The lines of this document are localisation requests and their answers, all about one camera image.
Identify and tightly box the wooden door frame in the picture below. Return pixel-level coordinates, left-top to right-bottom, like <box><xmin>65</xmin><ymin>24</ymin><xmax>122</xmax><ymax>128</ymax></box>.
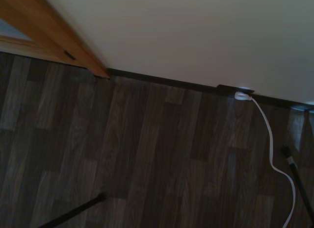
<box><xmin>7</xmin><ymin>0</ymin><xmax>110</xmax><ymax>79</ymax></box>

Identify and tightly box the white flat power cable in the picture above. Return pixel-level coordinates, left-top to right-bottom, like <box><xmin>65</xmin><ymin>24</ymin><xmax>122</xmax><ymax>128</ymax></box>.
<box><xmin>249</xmin><ymin>97</ymin><xmax>296</xmax><ymax>228</ymax></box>

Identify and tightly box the dark baseboard strip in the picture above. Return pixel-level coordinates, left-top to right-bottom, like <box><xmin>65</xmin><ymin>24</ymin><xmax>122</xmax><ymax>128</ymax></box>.
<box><xmin>107</xmin><ymin>68</ymin><xmax>314</xmax><ymax>113</ymax></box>

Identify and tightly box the wooden door with glass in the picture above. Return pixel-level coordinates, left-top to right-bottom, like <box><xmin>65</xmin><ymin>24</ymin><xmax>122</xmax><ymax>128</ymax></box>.
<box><xmin>0</xmin><ymin>0</ymin><xmax>81</xmax><ymax>68</ymax></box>

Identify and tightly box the white power plug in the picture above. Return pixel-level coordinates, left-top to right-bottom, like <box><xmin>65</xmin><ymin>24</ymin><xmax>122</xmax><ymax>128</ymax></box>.
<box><xmin>234</xmin><ymin>91</ymin><xmax>253</xmax><ymax>101</ymax></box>

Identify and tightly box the black tripod leg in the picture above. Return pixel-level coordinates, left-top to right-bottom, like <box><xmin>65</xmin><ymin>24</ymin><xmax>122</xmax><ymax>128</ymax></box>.
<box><xmin>38</xmin><ymin>193</ymin><xmax>105</xmax><ymax>228</ymax></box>
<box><xmin>281</xmin><ymin>146</ymin><xmax>314</xmax><ymax>220</ymax></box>

